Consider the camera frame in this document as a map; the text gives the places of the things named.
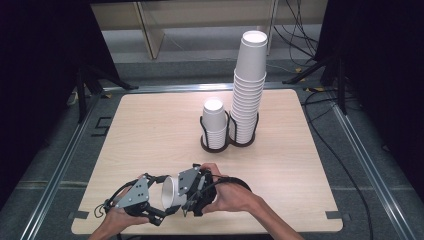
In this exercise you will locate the person's right hand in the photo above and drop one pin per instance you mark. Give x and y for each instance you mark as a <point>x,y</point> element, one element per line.
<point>231,196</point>

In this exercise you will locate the short stack of white cups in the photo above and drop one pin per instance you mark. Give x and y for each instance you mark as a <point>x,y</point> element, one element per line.
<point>214,116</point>

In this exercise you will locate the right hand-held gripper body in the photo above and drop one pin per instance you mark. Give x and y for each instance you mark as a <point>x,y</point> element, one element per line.
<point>188,181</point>

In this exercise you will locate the black curtain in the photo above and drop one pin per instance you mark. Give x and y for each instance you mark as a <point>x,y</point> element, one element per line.
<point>383,83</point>
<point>40,83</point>

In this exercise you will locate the black double cup holder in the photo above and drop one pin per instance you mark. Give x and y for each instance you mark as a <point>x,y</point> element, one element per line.
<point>216,150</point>

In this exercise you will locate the black tripod stand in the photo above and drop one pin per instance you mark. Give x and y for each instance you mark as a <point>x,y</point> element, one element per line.
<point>81,96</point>
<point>340,90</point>

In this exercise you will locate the tall stack of white cups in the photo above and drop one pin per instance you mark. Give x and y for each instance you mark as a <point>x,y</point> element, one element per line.
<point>250,66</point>

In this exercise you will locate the light wooden cabinet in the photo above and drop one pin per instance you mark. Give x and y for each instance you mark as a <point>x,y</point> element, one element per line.
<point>151,36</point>

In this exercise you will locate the aluminium floor rail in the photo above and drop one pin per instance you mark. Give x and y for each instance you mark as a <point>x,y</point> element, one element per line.
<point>56,176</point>
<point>166,88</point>
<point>370,170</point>

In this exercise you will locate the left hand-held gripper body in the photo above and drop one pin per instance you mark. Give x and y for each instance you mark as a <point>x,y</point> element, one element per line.
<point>135,195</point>

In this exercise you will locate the person's left hand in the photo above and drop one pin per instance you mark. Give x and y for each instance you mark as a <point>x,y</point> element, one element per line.
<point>116,218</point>

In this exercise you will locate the white paper cup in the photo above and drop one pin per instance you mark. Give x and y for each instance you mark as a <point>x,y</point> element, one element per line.
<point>171,194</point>

